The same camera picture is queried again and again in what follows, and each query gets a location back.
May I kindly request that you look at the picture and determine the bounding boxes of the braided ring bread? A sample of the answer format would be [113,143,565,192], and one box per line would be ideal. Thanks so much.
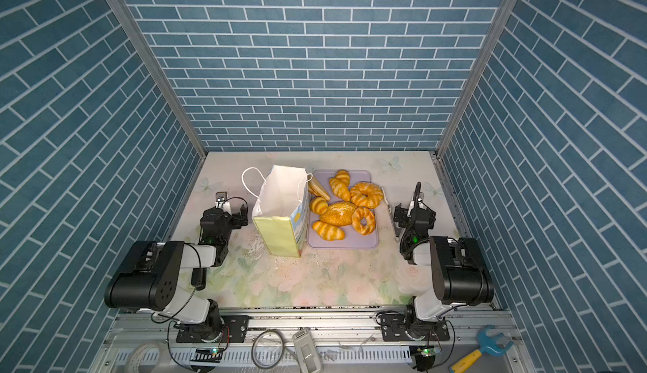
[350,182,384,209]

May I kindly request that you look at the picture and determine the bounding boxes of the glazed donut bread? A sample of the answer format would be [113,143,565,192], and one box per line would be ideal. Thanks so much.
[351,207,377,236]

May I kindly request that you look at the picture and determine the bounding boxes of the white paper gift bag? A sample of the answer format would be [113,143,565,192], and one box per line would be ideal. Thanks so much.
[248,165,313,258]

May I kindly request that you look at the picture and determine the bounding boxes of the twisted croissant bread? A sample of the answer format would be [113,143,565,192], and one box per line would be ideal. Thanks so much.
[329,169,350,202]

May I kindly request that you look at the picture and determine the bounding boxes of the small round striped bun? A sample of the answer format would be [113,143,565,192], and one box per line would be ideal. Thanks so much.
[310,197,329,216]

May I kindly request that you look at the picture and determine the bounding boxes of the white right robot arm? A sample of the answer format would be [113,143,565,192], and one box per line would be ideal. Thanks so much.
[394,202,495,341]

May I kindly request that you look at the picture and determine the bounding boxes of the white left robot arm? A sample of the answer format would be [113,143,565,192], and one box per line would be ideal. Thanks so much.
[104,200,249,344]

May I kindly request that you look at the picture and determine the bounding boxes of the black small remote box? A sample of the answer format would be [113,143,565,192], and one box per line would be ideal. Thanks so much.
[191,268,207,291]

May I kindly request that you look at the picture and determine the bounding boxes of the lavender plastic tray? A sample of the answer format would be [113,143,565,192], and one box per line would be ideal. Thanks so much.
[308,169,378,250]

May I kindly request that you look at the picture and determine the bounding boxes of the oval seeded loaf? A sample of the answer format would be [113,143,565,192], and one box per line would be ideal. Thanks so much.
[319,201,357,226]

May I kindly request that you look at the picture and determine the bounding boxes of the striped long bun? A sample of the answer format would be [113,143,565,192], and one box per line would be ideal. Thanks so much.
[312,221,345,242]

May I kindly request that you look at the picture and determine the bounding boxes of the blue yellow toy wrench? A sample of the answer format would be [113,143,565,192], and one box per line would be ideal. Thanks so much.
[449,325,514,373]

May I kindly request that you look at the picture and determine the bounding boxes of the grey handheld device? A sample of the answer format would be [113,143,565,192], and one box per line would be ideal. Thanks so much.
[292,328,324,373]

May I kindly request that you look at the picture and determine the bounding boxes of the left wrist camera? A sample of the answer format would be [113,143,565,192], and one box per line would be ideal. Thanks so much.
[215,191,228,209]

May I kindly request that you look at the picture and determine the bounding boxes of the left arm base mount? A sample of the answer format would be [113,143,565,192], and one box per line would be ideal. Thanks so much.
[175,315,249,344]

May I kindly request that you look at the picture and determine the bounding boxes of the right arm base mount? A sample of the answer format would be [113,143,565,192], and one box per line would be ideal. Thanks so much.
[374,311,450,342]

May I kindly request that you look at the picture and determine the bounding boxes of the coiled grey cable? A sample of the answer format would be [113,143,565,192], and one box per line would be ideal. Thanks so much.
[251,328,287,371]

